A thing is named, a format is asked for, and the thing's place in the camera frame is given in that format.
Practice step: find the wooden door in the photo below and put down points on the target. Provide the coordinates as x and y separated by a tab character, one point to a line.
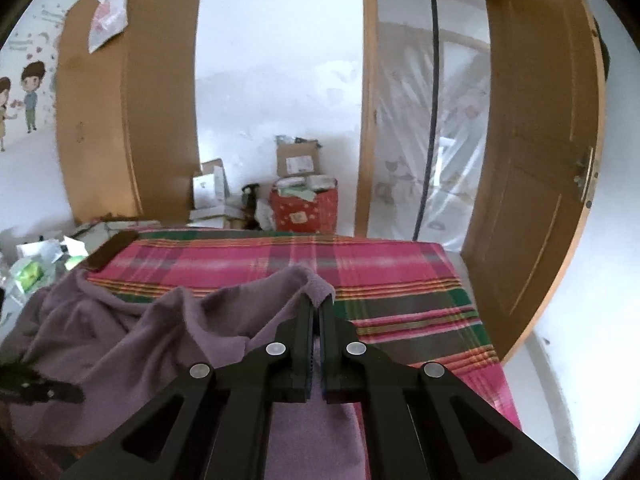
540	160

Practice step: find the dark wooden headboard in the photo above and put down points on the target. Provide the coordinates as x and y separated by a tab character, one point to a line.
110	250

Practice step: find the red patterned box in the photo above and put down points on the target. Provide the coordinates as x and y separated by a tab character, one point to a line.
300	215

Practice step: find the brown cardboard box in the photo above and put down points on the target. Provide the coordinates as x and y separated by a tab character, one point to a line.
297	160

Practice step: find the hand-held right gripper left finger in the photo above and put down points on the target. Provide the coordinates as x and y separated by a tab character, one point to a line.
305	350

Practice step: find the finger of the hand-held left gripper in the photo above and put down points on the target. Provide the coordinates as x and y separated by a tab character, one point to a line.
57	392

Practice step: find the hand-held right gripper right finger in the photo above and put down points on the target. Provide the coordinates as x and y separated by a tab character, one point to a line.
327	355

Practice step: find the plaid bed blanket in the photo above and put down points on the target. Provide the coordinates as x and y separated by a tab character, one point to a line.
400	270

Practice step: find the flat white box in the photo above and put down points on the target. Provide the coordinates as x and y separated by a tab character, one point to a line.
215	215

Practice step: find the purple fleece garment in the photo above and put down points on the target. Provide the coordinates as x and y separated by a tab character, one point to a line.
150	340

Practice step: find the wooden door frame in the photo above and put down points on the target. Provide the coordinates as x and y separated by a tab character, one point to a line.
367	110

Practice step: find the white carton box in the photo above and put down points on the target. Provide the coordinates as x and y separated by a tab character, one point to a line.
210	187

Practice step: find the dark spray bottle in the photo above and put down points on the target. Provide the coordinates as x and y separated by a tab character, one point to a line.
250	205

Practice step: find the cartoon wall sticker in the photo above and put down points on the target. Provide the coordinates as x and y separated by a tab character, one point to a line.
31	90

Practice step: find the white plastic bag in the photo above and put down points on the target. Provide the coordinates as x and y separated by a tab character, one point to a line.
107	15

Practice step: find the wooden wardrobe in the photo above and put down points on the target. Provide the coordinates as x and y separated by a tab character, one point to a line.
150	110

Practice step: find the clear plastic door curtain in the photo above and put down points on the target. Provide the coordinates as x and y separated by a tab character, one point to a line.
400	110

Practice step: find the green tissue packet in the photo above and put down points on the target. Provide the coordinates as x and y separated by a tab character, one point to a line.
30	272

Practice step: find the metal door lock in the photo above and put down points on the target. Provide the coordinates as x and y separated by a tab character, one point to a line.
585	175

